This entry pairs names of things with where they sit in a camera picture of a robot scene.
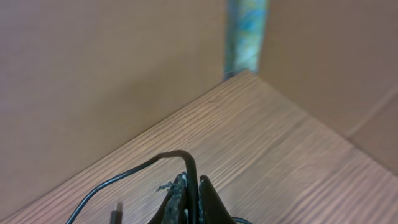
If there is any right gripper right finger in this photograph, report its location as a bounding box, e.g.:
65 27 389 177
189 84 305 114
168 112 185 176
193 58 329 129
199 175 235 224

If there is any cardboard side wall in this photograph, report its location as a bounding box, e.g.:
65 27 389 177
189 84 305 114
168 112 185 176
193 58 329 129
259 0 397 172

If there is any cardboard back wall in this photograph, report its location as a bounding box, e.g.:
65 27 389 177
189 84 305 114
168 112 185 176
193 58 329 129
1 0 226 219

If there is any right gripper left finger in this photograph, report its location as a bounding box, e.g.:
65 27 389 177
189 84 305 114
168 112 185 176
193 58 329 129
149 172 187 224

